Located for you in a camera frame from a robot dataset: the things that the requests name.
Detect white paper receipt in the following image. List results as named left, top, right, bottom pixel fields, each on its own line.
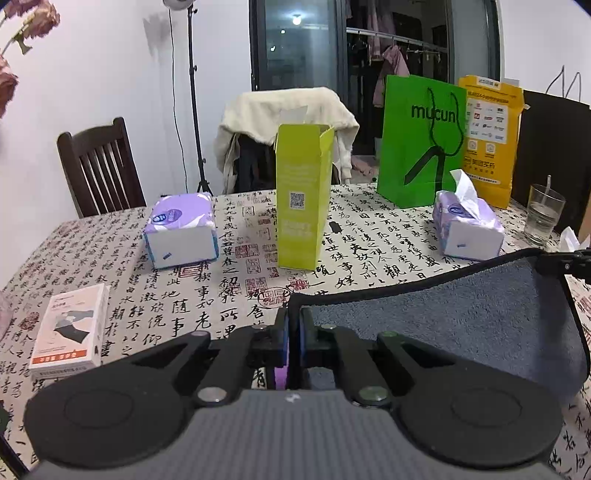
left=559, top=227, right=587, bottom=253

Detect dried pink roses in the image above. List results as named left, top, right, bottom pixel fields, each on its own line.
left=1, top=0, right=61, bottom=117

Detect purple and grey towel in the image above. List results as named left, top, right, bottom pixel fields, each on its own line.
left=287, top=249, right=590, bottom=403

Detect black framed sliding window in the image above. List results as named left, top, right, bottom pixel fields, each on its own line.
left=249, top=1, right=502, bottom=97

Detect drinking glass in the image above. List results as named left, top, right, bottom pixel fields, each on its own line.
left=524, top=175, right=566, bottom=246

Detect white flat box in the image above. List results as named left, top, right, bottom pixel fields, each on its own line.
left=29, top=283, right=110, bottom=381

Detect purple tissue pack left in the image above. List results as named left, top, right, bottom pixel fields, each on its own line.
left=143, top=193, right=219, bottom=270

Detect purple tissue pack right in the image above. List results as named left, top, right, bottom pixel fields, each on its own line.
left=433, top=169, right=505, bottom=261

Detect black paper bag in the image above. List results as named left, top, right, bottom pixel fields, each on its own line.
left=511, top=90, right=590, bottom=231

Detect yellow paper bag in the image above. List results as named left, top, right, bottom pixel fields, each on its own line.
left=459, top=75, right=525, bottom=209

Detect dark wooden chair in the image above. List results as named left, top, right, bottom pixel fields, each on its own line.
left=56, top=117, right=146, bottom=218

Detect lime green carton box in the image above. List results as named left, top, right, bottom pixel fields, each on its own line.
left=276, top=124, right=335, bottom=271

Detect cream garment on chair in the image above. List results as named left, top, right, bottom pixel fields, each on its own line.
left=213, top=86, right=361, bottom=195

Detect purple tissue pack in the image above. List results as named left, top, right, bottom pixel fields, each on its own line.
left=433, top=169, right=505, bottom=261
left=143, top=193, right=219, bottom=270

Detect studio light on stand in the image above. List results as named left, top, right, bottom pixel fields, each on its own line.
left=162, top=1, right=212, bottom=195

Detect calligraphy print tablecloth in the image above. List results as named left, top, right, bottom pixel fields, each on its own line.
left=0, top=182, right=591, bottom=480

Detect green mucun paper bag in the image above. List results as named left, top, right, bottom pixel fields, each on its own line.
left=377, top=75, right=467, bottom=208

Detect hanging clothes on rack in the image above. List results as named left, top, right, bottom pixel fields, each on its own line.
left=366, top=0, right=412, bottom=110

